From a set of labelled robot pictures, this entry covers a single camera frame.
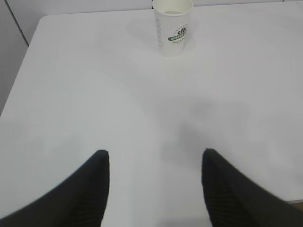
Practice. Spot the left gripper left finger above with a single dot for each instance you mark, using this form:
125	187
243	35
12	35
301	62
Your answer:
79	201

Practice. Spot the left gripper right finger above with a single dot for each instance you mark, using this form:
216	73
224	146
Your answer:
233	200

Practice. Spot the white paper cup green logo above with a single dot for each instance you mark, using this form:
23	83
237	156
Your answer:
172	18

